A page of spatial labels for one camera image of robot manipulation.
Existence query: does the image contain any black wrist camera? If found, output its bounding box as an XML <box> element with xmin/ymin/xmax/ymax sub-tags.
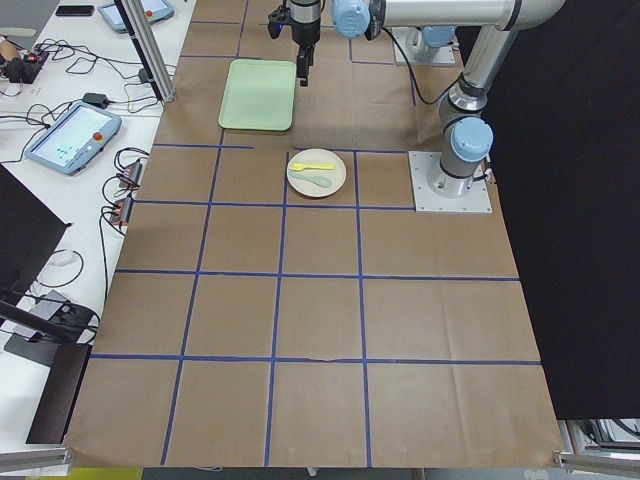
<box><xmin>267</xmin><ymin>5</ymin><xmax>290</xmax><ymax>39</ymax></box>

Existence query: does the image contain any black power adapter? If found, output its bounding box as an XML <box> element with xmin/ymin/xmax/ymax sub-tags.
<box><xmin>82</xmin><ymin>92</ymin><xmax>111</xmax><ymax>109</ymax></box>

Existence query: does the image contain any light green plastic tray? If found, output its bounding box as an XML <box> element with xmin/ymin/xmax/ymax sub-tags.
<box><xmin>218</xmin><ymin>59</ymin><xmax>296</xmax><ymax>132</ymax></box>

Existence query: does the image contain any yellow plastic fork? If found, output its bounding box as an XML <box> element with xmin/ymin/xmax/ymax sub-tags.
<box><xmin>288</xmin><ymin>163</ymin><xmax>336</xmax><ymax>172</ymax></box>

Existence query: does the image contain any far blue teach pendant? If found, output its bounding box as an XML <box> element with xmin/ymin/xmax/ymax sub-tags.
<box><xmin>97</xmin><ymin>0</ymin><xmax>175</xmax><ymax>34</ymax></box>

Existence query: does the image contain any near blue teach pendant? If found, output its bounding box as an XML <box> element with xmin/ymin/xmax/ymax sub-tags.
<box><xmin>25</xmin><ymin>101</ymin><xmax>122</xmax><ymax>175</ymax></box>

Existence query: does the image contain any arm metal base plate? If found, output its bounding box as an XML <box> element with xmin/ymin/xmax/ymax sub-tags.
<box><xmin>391</xmin><ymin>25</ymin><xmax>456</xmax><ymax>67</ymax></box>
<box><xmin>408</xmin><ymin>151</ymin><xmax>492</xmax><ymax>214</ymax></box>

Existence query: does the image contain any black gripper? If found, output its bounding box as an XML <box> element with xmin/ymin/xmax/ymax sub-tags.
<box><xmin>289</xmin><ymin>0</ymin><xmax>320</xmax><ymax>87</ymax></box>

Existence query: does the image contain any blue teach pendant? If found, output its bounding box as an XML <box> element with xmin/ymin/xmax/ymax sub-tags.
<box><xmin>97</xmin><ymin>0</ymin><xmax>175</xmax><ymax>34</ymax></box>
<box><xmin>25</xmin><ymin>101</ymin><xmax>122</xmax><ymax>175</ymax></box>

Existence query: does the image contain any black smartphone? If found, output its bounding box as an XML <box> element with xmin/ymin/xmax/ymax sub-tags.
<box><xmin>55</xmin><ymin>4</ymin><xmax>95</xmax><ymax>17</ymax></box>

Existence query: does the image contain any cream round plate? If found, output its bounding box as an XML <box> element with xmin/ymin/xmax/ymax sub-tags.
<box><xmin>285</xmin><ymin>148</ymin><xmax>348</xmax><ymax>200</ymax></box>

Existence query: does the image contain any orange black usb hub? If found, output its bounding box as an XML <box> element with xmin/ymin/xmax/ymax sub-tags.
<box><xmin>110</xmin><ymin>197</ymin><xmax>134</xmax><ymax>226</ymax></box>
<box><xmin>116</xmin><ymin>160</ymin><xmax>143</xmax><ymax>190</ymax></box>

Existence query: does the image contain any black monitor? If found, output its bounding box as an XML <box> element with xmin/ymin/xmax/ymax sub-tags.
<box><xmin>0</xmin><ymin>166</ymin><xmax>68</xmax><ymax>306</ymax></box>

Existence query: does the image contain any aluminium frame post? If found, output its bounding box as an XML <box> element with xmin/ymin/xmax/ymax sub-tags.
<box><xmin>114</xmin><ymin>0</ymin><xmax>176</xmax><ymax>104</ymax></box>

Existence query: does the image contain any pale green plastic spoon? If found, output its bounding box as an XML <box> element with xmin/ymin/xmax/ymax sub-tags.
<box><xmin>289</xmin><ymin>171</ymin><xmax>333</xmax><ymax>188</ymax></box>

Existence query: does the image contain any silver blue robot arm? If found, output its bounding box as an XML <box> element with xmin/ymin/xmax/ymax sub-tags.
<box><xmin>296</xmin><ymin>1</ymin><xmax>563</xmax><ymax>200</ymax></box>
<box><xmin>405</xmin><ymin>25</ymin><xmax>456</xmax><ymax>65</ymax></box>

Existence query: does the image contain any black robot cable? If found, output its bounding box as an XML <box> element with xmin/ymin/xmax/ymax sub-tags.
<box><xmin>382</xmin><ymin>25</ymin><xmax>451</xmax><ymax>106</ymax></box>

